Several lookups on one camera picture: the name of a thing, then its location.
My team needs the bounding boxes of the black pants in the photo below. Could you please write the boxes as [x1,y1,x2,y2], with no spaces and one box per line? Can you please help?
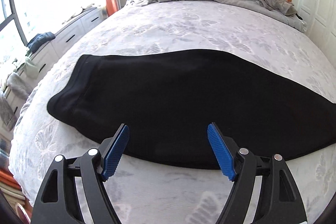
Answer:
[47,50,335,169]

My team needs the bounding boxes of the white drawer cabinet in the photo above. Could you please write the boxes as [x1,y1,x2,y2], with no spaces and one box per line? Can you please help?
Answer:
[2,6,108,132]

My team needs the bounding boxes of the dark blue folded clothes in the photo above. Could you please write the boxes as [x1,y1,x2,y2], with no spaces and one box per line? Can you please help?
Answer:
[27,32,56,53]

